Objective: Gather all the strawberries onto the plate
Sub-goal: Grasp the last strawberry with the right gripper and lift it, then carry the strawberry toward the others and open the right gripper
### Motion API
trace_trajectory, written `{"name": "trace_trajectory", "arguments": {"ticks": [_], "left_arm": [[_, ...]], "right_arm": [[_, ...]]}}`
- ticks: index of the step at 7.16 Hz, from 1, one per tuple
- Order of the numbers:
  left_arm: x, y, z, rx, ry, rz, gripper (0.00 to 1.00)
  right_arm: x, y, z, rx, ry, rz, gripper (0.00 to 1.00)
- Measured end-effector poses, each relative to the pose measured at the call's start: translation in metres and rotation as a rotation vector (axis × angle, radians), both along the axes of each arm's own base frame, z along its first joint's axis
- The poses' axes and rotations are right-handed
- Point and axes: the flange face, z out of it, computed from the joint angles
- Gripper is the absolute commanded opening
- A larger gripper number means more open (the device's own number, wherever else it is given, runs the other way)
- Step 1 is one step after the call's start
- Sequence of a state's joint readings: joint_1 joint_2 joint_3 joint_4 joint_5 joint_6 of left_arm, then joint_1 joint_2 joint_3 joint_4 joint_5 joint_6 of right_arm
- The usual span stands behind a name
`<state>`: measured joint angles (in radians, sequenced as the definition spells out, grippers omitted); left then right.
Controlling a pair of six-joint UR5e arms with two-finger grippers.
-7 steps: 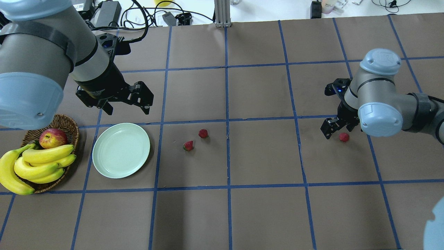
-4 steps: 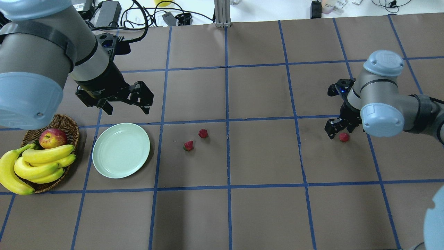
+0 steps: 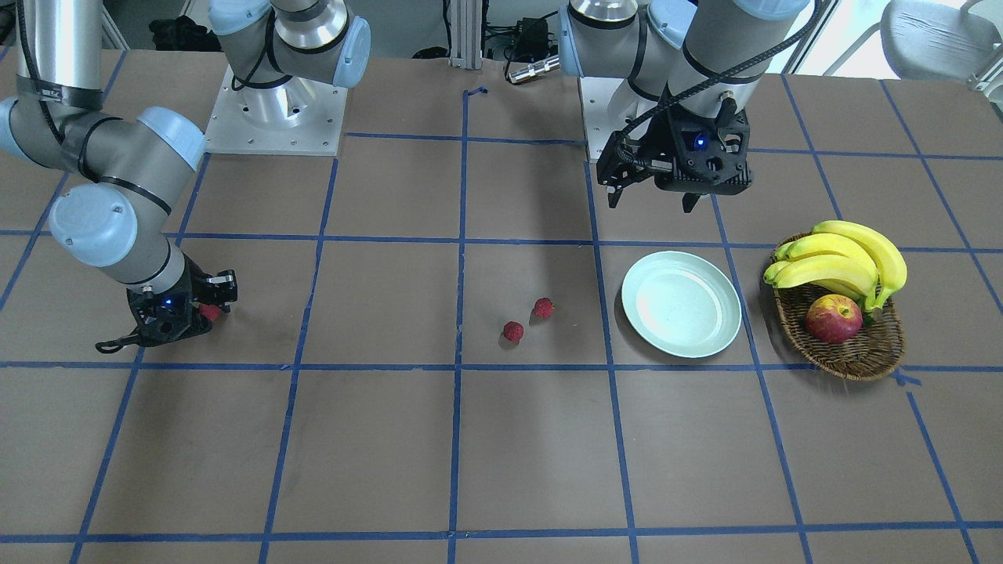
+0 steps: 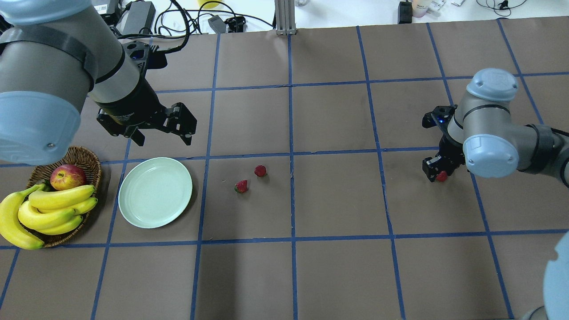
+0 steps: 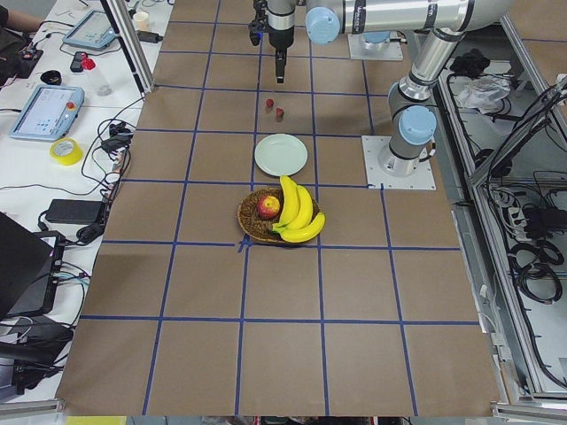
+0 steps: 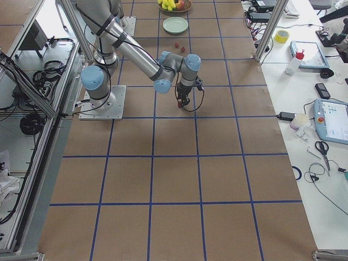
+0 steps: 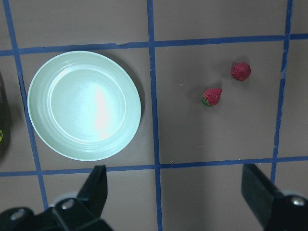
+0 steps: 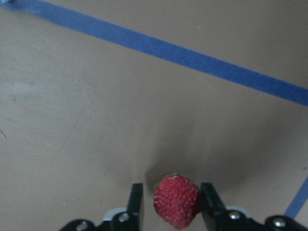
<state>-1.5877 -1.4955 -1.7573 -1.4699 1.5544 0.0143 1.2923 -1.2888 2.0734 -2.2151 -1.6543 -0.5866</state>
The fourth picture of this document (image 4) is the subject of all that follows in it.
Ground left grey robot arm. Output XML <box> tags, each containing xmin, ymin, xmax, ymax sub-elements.
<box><xmin>0</xmin><ymin>0</ymin><xmax>197</xmax><ymax>165</ymax></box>

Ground red strawberry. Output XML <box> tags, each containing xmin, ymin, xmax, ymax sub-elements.
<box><xmin>254</xmin><ymin>165</ymin><xmax>268</xmax><ymax>177</ymax></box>
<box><xmin>435</xmin><ymin>171</ymin><xmax>449</xmax><ymax>182</ymax></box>
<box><xmin>234</xmin><ymin>180</ymin><xmax>248</xmax><ymax>194</ymax></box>

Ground red apple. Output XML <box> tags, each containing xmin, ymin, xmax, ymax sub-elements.
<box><xmin>49</xmin><ymin>164</ymin><xmax>87</xmax><ymax>191</ymax></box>

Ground light green plate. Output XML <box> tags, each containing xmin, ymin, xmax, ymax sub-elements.
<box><xmin>118</xmin><ymin>157</ymin><xmax>193</xmax><ymax>229</ymax></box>

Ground brown wicker basket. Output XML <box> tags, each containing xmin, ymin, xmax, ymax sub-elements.
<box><xmin>24</xmin><ymin>146</ymin><xmax>102</xmax><ymax>248</ymax></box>

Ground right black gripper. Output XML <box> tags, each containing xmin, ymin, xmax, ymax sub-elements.
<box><xmin>422</xmin><ymin>105</ymin><xmax>464</xmax><ymax>182</ymax></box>

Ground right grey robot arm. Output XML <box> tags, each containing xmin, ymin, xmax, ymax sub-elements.
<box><xmin>421</xmin><ymin>68</ymin><xmax>569</xmax><ymax>186</ymax></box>

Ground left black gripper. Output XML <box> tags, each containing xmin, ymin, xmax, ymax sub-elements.
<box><xmin>97</xmin><ymin>78</ymin><xmax>197</xmax><ymax>147</ymax></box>

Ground aluminium profile post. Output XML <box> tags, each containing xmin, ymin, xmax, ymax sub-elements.
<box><xmin>274</xmin><ymin>0</ymin><xmax>297</xmax><ymax>35</ymax></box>

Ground yellow banana bunch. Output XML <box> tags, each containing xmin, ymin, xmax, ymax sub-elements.
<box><xmin>0</xmin><ymin>184</ymin><xmax>98</xmax><ymax>250</ymax></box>

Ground black power adapter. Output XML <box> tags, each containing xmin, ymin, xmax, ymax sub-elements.
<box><xmin>120</xmin><ymin>1</ymin><xmax>155</xmax><ymax>34</ymax></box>

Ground black cables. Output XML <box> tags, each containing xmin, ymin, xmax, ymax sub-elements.
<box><xmin>147</xmin><ymin>0</ymin><xmax>276</xmax><ymax>40</ymax></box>

